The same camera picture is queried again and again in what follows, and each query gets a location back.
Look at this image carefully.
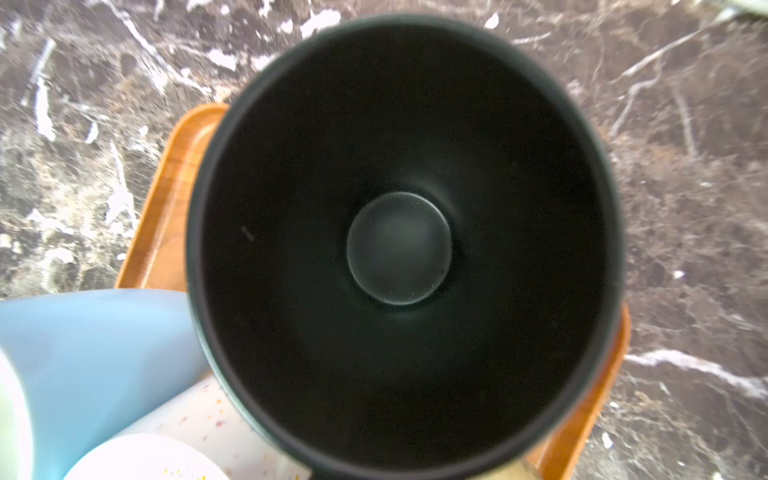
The black ceramic mug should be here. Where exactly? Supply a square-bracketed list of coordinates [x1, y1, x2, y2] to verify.
[186, 14, 625, 479]

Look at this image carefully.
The orange wooden tray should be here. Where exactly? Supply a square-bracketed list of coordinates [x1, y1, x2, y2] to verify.
[116, 103, 631, 479]

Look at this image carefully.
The beige ceramic mug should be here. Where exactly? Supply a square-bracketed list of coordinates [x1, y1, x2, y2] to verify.
[471, 459, 541, 480]

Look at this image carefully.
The white speckled ceramic mug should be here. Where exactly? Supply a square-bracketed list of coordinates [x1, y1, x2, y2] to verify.
[66, 376, 311, 479]

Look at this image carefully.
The light blue ceramic mug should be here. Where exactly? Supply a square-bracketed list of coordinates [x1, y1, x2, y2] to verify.
[1, 289, 209, 479]

